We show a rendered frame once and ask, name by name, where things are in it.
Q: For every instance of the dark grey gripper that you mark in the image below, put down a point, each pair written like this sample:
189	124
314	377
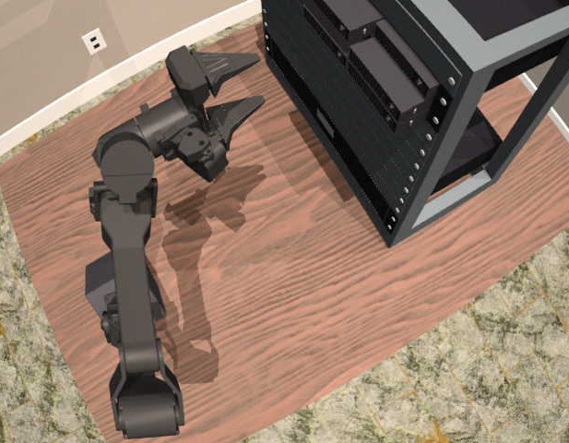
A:
194	85

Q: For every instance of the black server rack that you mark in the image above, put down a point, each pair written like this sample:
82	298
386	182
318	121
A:
454	48

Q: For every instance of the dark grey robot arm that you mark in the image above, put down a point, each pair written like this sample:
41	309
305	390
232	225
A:
146	405

